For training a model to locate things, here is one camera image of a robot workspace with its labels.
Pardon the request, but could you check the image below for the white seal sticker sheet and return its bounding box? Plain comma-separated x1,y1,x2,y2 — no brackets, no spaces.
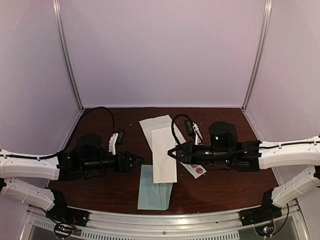
180,162,207,179

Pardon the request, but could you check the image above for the left round circuit board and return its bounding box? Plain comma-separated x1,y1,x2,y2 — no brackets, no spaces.
53,222,76,238

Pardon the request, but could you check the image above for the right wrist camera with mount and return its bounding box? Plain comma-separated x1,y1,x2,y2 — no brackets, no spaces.
184,119,203,145

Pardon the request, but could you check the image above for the right aluminium frame post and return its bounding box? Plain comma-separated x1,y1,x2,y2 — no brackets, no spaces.
241,0,273,113

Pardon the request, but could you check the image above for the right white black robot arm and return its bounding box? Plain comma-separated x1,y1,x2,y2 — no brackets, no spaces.
167,120,320,225

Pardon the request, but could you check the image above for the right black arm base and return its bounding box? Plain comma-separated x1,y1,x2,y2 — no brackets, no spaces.
239,189,282,226

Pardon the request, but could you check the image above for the aluminium frame post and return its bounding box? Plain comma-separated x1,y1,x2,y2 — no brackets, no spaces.
241,0,273,113
52,0,84,112

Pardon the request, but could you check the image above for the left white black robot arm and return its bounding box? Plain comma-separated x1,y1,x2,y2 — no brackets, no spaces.
0,133,144,222

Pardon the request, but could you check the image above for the left aluminium frame post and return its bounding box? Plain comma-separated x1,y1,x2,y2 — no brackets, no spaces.
52,0,84,112

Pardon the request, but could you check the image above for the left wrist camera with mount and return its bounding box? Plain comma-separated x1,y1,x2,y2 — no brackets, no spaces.
108,129,126,155

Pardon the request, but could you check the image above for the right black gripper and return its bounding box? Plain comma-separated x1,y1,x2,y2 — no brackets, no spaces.
167,141,232,166

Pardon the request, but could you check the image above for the front aluminium rail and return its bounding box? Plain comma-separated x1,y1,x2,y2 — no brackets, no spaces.
18,203,310,240

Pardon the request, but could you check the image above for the right round circuit board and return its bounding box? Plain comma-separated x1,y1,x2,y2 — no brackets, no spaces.
254,223,275,238

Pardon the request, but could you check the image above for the beige decorated letter paper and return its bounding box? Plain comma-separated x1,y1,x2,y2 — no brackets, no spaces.
151,127,178,184

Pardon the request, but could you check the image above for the black braided cable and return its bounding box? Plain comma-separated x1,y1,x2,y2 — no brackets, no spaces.
0,106,116,161
170,113,320,156

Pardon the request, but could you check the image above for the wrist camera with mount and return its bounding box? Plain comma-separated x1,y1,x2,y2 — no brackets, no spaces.
108,129,126,155
184,119,203,145

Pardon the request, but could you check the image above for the right black braided cable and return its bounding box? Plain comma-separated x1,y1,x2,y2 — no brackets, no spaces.
170,113,320,156

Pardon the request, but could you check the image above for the left black braided cable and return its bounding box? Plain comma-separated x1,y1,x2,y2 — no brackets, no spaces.
0,106,116,161

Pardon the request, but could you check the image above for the white creased paper sheet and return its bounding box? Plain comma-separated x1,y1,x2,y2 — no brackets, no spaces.
139,114,178,151

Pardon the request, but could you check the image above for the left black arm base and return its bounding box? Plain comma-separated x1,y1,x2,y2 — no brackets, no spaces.
46,189,90,227

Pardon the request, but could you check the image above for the light blue envelope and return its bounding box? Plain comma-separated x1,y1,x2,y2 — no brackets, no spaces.
137,164,173,211

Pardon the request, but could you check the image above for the round circuit board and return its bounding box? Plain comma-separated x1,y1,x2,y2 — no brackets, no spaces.
53,222,76,238
254,223,275,238

